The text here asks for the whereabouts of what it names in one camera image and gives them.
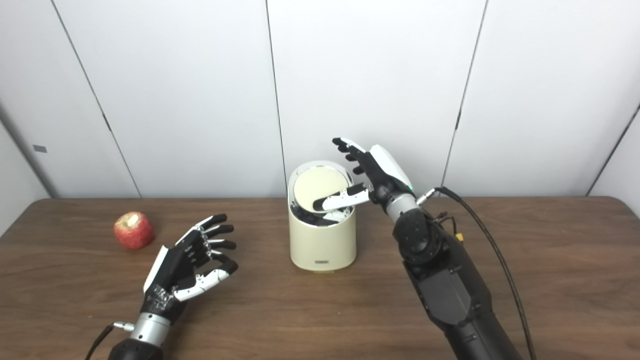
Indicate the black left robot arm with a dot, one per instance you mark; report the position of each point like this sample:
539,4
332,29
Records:
147,332

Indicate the red apple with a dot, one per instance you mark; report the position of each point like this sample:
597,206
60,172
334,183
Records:
134,231

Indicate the black wall panel clip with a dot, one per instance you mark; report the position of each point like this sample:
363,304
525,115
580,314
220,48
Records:
106,122
458,120

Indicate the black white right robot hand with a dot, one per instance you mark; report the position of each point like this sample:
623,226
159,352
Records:
385,175

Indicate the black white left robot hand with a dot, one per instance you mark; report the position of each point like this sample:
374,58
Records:
170,267

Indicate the cream-colored bin body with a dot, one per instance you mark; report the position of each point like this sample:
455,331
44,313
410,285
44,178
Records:
322,245

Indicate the small grey wall sticker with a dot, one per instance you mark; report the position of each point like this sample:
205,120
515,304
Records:
40,148

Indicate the round cream bin lid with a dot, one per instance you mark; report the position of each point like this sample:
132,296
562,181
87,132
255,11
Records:
315,185

